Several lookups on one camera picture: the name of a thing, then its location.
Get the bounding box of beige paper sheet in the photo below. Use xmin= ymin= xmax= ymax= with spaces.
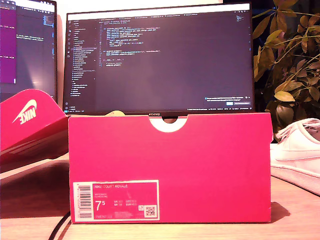
xmin=104 ymin=109 xmax=126 ymax=117

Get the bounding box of red Nike shoebox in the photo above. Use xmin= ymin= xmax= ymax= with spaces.
xmin=67 ymin=112 xmax=273 ymax=224

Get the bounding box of red shoebox lid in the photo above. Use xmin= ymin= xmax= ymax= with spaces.
xmin=0 ymin=89 xmax=73 ymax=173

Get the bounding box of black cable on table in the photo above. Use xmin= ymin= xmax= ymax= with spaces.
xmin=48 ymin=211 xmax=73 ymax=240

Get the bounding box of monitor with purple window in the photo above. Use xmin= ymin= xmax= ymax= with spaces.
xmin=0 ymin=0 xmax=58 ymax=103

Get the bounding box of green leafy plant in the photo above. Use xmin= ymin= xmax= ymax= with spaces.
xmin=252 ymin=0 xmax=320 ymax=142

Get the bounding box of white sneaker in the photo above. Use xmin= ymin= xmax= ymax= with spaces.
xmin=269 ymin=117 xmax=320 ymax=196

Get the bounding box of black Huawei computer monitor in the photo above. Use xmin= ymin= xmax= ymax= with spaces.
xmin=62 ymin=2 xmax=256 ymax=125

